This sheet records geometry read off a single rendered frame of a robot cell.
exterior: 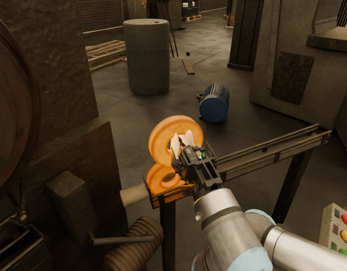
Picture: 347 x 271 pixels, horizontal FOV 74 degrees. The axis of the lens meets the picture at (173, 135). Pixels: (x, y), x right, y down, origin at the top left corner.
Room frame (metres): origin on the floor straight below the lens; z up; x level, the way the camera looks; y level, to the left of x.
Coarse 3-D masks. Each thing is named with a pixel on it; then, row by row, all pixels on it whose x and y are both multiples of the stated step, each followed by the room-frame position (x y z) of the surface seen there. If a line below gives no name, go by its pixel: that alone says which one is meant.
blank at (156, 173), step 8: (152, 168) 0.59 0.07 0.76; (160, 168) 0.57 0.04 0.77; (168, 168) 0.58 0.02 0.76; (152, 176) 0.56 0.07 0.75; (160, 176) 0.57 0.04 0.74; (176, 176) 0.61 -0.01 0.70; (152, 184) 0.56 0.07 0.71; (160, 184) 0.57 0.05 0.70; (168, 184) 0.60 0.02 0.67; (176, 184) 0.59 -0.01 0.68; (152, 192) 0.56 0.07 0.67
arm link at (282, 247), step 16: (256, 224) 0.35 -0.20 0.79; (272, 224) 0.35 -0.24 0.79; (272, 240) 0.30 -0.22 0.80; (288, 240) 0.29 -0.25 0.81; (304, 240) 0.29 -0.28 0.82; (272, 256) 0.28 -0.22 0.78; (288, 256) 0.26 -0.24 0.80; (304, 256) 0.25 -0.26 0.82; (320, 256) 0.25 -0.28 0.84; (336, 256) 0.24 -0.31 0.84
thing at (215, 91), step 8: (208, 88) 2.44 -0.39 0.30; (216, 88) 2.39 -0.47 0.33; (224, 88) 2.45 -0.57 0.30; (208, 96) 2.19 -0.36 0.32; (216, 96) 2.16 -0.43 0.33; (224, 96) 2.21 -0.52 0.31; (200, 104) 2.16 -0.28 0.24; (208, 104) 2.12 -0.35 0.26; (216, 104) 2.10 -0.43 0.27; (224, 104) 2.10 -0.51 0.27; (200, 112) 2.16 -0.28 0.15; (208, 112) 2.12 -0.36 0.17; (216, 112) 2.10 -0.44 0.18; (224, 112) 2.08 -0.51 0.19; (208, 120) 2.11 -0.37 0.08; (216, 120) 2.09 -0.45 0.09; (224, 120) 2.21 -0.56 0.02
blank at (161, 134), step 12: (168, 120) 0.52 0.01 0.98; (180, 120) 0.52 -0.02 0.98; (192, 120) 0.54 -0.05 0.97; (156, 132) 0.50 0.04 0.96; (168, 132) 0.51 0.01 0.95; (180, 132) 0.52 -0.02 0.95; (192, 132) 0.53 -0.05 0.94; (156, 144) 0.49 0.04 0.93; (156, 156) 0.49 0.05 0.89; (168, 156) 0.50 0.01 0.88
